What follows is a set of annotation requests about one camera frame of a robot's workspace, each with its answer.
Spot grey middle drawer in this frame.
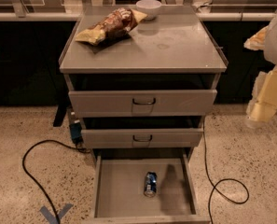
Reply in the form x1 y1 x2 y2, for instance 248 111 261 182
81 128 202 148

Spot brown yellow chip bag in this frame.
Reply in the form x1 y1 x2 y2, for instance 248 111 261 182
76 7 147 46

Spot grey top drawer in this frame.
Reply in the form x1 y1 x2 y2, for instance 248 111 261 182
69 90 217 118

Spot grey drawer cabinet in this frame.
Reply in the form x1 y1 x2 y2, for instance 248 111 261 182
60 14 227 155

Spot blue pepsi can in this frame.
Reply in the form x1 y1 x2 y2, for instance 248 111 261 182
144 172 157 198

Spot white bowl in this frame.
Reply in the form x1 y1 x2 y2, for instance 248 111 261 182
136 0 161 20

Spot black cable left floor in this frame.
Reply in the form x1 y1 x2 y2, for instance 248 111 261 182
21 139 91 224

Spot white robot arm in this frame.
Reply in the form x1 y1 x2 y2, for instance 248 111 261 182
244 13 277 128

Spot blue power adapter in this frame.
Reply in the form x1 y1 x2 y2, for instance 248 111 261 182
69 122 83 144

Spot grey open bottom drawer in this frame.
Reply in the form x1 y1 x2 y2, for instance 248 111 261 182
81 153 210 224

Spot blue tape floor mark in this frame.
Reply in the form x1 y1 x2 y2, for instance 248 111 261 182
40 203 74 224

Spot black cable right floor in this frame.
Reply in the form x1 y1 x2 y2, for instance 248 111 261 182
202 121 250 224

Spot long back counter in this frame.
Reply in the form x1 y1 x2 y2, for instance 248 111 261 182
0 5 276 21

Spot black cable floor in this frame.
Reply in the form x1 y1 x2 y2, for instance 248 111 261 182
21 139 91 224
202 121 250 224

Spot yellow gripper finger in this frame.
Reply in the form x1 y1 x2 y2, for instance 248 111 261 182
246 66 277 122
243 27 268 50

